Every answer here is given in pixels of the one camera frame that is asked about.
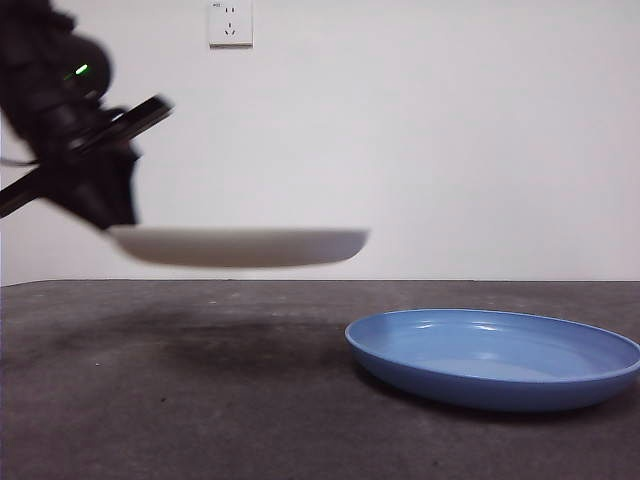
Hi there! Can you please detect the white plate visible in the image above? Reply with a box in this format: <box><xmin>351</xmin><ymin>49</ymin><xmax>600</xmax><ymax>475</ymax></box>
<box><xmin>107</xmin><ymin>225</ymin><xmax>371</xmax><ymax>270</ymax></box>

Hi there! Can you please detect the blue plate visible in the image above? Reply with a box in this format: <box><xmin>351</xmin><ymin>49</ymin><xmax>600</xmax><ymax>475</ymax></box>
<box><xmin>344</xmin><ymin>308</ymin><xmax>640</xmax><ymax>414</ymax></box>

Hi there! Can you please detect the white wall socket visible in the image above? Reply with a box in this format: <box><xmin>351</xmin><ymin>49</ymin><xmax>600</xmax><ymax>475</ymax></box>
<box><xmin>208</xmin><ymin>0</ymin><xmax>254</xmax><ymax>50</ymax></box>

